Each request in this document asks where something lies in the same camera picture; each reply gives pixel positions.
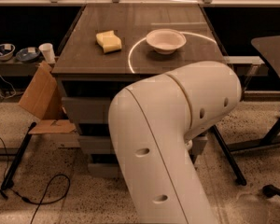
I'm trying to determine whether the blue bowl left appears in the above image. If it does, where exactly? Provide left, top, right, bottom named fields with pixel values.
left=0, top=43, right=15, bottom=62

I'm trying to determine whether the yellow sponge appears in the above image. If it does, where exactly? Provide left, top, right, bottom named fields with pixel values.
left=96, top=30, right=122, bottom=53

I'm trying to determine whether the white bowl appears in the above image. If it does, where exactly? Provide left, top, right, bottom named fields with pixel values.
left=146, top=29, right=187, bottom=55

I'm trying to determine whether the brown cardboard box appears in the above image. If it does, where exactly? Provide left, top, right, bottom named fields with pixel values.
left=19, top=61, right=76, bottom=134

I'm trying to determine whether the grey top drawer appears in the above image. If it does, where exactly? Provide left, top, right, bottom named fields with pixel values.
left=62, top=97, right=111, bottom=124

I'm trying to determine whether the grey drawer cabinet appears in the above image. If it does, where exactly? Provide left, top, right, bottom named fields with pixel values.
left=53, top=3, right=223, bottom=168

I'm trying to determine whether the white cable left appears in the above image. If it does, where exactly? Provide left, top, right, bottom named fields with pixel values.
left=0, top=61, right=17, bottom=101

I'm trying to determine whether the blue bowl right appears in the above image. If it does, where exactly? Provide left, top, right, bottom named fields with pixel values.
left=16, top=47, right=40, bottom=63

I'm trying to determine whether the black frame leg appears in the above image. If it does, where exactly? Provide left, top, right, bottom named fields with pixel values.
left=211, top=125, right=246, bottom=186
left=1, top=122, right=36, bottom=190

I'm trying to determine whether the black right frame leg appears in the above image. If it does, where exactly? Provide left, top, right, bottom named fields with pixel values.
left=211, top=125, right=246, bottom=186

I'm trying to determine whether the grey drawer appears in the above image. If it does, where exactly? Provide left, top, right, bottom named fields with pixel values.
left=78, top=135, right=208, bottom=155
left=62, top=97, right=111, bottom=124

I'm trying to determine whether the black caster foot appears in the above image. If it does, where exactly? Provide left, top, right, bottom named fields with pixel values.
left=262, top=185, right=280, bottom=198

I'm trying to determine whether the black left frame leg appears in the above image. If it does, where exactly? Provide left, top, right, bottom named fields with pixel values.
left=1, top=122, right=36, bottom=190

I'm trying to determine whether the white paper cup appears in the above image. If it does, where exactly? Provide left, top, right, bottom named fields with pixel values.
left=39, top=43, right=55, bottom=63

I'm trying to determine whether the blue bowl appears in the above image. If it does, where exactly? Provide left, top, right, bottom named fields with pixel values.
left=16, top=47, right=40, bottom=63
left=0, top=43, right=15, bottom=62

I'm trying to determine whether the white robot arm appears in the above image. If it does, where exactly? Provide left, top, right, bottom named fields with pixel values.
left=108, top=61, right=242, bottom=224

